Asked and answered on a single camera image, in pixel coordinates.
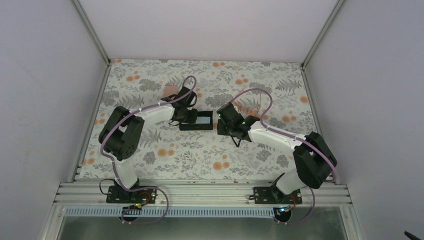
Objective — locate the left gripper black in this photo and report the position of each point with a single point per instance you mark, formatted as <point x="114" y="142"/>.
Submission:
<point x="191" y="120"/>

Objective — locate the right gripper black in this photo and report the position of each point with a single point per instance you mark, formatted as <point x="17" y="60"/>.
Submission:
<point x="221" y="130"/>

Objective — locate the black glasses case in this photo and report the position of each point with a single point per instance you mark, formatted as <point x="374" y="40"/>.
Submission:
<point x="193" y="127"/>

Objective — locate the pink glasses case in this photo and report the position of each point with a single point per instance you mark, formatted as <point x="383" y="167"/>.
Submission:
<point x="170" y="90"/>

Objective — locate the clear orange sunglasses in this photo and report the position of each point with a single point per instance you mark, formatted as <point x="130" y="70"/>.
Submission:
<point x="249" y="103"/>

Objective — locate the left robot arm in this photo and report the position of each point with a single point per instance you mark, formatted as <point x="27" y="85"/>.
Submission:
<point x="120" y="137"/>

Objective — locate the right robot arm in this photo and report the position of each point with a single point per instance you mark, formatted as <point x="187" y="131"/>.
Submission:
<point x="314" y="161"/>

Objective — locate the floral table mat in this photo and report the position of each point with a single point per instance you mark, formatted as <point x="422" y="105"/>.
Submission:
<point x="165" y="152"/>

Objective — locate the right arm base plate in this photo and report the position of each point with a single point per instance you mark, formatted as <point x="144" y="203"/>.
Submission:
<point x="272" y="196"/>

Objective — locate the aluminium rail base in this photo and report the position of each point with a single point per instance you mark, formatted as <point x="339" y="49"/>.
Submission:
<point x="183" y="198"/>

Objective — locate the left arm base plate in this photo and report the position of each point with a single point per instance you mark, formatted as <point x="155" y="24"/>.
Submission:
<point x="117" y="195"/>

